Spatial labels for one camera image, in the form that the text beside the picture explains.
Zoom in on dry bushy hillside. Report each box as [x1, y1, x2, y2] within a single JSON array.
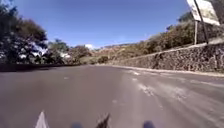
[[79, 43, 134, 65]]

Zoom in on grey asphalt road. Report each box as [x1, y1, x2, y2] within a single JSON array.
[[0, 64, 224, 128]]

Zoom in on robot's own part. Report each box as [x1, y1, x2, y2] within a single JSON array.
[[34, 110, 50, 128], [96, 113, 111, 128]]

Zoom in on pale kerb strip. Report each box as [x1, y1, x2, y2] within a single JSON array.
[[109, 64, 224, 78]]

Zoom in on row of trees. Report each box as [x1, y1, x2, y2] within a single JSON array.
[[0, 3, 93, 65]]

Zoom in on white billboard on poles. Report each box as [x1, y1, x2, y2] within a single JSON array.
[[185, 0, 222, 46]]

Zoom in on bushes above stone wall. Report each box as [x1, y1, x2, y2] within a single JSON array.
[[116, 11, 224, 58]]

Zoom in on grey stone wall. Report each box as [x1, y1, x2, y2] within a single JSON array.
[[106, 42, 224, 73]]

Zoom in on low dark wall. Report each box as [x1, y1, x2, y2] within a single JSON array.
[[0, 63, 81, 72]]

